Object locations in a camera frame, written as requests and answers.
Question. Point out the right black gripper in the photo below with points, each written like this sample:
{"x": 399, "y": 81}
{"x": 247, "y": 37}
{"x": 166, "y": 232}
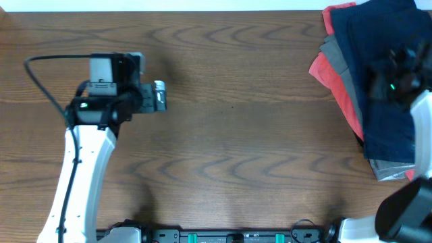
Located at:
{"x": 375, "y": 90}

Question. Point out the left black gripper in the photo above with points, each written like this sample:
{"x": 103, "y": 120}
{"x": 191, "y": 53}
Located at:
{"x": 147, "y": 105}

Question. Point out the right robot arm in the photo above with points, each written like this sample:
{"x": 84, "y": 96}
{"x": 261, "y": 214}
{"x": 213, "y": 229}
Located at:
{"x": 404, "y": 216}

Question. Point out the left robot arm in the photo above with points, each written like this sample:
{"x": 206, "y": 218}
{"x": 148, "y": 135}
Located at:
{"x": 101, "y": 104}

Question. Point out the folded navy garment on pile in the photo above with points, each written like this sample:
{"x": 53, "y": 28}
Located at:
{"x": 366, "y": 35}

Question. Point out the red folded garment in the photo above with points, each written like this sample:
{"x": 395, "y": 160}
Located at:
{"x": 321, "y": 70}

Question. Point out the grey folded garment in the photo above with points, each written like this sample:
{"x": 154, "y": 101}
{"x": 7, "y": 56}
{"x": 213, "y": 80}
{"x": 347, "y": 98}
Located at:
{"x": 383, "y": 170}

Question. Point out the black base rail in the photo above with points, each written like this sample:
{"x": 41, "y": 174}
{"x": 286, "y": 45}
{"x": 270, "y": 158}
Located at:
{"x": 219, "y": 236}

